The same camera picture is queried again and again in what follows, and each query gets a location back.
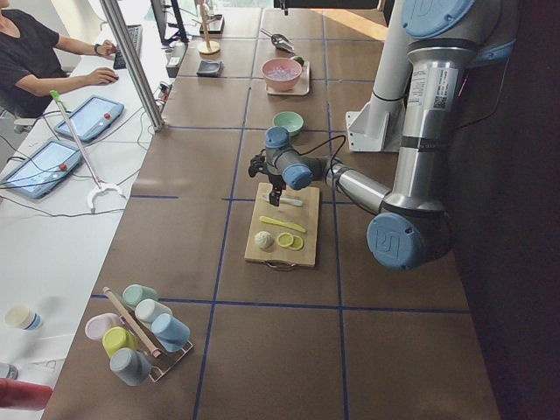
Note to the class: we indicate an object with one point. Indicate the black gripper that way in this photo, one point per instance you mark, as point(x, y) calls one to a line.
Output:
point(276, 181)

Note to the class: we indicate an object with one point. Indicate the white plastic spoon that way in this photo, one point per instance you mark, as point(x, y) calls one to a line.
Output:
point(287, 201)

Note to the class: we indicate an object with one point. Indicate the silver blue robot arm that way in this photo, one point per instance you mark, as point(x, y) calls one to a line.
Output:
point(430, 47)

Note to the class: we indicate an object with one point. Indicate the mint green bowl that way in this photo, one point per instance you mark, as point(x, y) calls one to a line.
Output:
point(290, 120)

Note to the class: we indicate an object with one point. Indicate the pink bowl of ice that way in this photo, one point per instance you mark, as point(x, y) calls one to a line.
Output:
point(281, 74)

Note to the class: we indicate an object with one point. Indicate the steel ice scoop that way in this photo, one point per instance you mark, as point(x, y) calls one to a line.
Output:
point(279, 41)

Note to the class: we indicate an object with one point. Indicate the yellow plastic knife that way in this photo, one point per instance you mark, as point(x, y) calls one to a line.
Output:
point(280, 223)

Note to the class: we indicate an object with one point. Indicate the bamboo cutting board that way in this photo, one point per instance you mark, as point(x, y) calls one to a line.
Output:
point(306, 216)

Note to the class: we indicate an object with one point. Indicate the lemon slice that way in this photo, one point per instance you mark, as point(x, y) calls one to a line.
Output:
point(285, 239)
point(297, 243)

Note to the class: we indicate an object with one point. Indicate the green avocado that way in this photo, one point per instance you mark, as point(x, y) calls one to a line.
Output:
point(300, 60)

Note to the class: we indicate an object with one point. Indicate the folded grey cloth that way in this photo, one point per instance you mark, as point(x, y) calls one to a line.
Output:
point(210, 68)

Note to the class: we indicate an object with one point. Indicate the wooden mug tree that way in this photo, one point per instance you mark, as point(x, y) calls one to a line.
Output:
point(207, 46)

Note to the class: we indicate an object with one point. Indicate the white cup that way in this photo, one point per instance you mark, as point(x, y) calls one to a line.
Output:
point(149, 309)

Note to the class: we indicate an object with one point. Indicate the mint cup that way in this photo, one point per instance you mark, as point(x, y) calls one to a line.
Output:
point(133, 294)

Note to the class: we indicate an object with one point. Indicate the blue cup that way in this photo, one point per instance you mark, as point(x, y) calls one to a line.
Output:
point(171, 332)

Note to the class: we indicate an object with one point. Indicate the far teach pendant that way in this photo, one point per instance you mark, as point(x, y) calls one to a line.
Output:
point(94, 116)

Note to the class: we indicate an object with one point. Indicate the teach pendant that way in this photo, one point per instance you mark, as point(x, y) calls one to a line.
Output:
point(40, 173)
point(94, 116)

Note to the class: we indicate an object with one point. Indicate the yellow cup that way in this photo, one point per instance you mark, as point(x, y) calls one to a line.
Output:
point(117, 338)

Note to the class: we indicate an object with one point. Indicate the near teach pendant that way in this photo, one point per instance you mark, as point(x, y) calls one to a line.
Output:
point(40, 173)

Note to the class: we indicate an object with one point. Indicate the pink cup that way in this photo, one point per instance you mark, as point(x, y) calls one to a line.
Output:
point(98, 325)

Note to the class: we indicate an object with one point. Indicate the grey cup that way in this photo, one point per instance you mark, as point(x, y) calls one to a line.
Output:
point(131, 366)

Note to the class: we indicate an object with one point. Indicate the white reacher grabber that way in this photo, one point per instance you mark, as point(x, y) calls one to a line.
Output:
point(100, 187)

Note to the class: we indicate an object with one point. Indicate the seated person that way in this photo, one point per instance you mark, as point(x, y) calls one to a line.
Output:
point(31, 70)

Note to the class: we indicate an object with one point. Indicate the paper cup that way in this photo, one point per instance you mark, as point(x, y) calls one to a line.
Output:
point(22, 317)

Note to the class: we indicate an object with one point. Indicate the red bottle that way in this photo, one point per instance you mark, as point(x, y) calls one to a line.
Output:
point(20, 395)

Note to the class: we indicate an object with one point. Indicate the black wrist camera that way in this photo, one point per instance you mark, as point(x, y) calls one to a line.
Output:
point(257, 165)

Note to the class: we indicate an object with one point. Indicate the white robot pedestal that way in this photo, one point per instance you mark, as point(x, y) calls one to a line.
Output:
point(378, 126)

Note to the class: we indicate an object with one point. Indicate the cup rack with handle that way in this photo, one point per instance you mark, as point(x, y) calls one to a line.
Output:
point(162, 362)

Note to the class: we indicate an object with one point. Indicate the aluminium frame post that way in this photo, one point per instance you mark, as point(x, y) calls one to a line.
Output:
point(133, 63)

